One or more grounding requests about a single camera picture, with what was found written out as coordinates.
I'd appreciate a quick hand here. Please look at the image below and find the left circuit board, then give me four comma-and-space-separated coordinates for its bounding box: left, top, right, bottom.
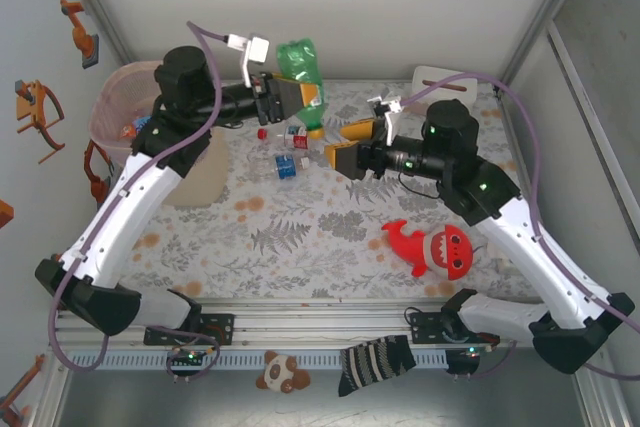
167, 346, 211, 366

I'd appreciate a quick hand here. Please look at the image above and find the white tissue box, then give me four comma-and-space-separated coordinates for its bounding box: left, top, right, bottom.
410, 65, 480, 103

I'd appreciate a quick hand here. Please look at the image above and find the right circuit board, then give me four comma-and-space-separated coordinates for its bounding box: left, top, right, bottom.
446, 346, 501, 376

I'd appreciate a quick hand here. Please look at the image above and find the circuit board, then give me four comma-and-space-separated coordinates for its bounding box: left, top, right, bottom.
446, 346, 501, 376
167, 346, 211, 366

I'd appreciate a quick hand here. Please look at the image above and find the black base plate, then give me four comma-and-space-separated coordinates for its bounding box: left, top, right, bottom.
143, 313, 236, 347
409, 310, 451, 346

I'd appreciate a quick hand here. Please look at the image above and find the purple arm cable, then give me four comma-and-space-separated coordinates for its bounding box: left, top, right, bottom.
48, 20, 231, 384
399, 74, 640, 381

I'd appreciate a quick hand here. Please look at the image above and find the aluminium table rail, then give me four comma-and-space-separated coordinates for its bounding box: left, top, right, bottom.
48, 296, 604, 351

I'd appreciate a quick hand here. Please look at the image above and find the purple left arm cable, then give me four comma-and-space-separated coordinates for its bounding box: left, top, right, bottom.
48, 20, 231, 384

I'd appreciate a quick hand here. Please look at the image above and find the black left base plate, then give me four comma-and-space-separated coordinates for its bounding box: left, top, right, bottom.
143, 313, 236, 347

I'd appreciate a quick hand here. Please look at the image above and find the orange stick wall model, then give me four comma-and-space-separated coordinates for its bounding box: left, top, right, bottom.
0, 354, 46, 426

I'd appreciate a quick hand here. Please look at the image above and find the orange gripper wall model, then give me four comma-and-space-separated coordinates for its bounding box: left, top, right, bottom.
13, 79, 67, 165

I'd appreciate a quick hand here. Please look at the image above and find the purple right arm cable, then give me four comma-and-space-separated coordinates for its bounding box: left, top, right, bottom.
399, 74, 640, 381

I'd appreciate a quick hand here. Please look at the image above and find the beige bin with pink liner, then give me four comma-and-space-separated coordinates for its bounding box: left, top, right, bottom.
88, 60, 232, 208

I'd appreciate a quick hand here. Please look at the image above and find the white slotted cable duct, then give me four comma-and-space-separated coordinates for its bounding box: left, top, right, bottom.
67, 350, 451, 371

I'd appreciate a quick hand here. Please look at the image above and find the orange curved wall model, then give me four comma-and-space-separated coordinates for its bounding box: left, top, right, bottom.
82, 139, 115, 206

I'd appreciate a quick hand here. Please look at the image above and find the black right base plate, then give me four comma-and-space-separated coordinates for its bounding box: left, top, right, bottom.
409, 310, 451, 346

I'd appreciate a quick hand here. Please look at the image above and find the green plastic bottle yellow cap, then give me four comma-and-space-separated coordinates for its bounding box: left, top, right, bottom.
275, 39, 327, 142

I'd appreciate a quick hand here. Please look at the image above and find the black striped sock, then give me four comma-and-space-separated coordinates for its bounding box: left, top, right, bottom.
337, 334, 418, 398

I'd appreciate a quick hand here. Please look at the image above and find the clear bottle red label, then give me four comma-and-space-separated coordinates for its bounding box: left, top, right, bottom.
256, 124, 310, 151

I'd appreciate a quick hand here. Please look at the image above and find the red shark plush toy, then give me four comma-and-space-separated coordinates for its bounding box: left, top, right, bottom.
382, 219, 475, 281

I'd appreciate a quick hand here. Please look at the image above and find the aluminium frame post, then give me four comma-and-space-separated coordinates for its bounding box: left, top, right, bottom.
54, 0, 132, 56
497, 0, 600, 94

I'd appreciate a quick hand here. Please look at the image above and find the brown white panda plush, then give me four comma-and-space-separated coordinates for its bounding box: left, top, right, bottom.
255, 350, 312, 393

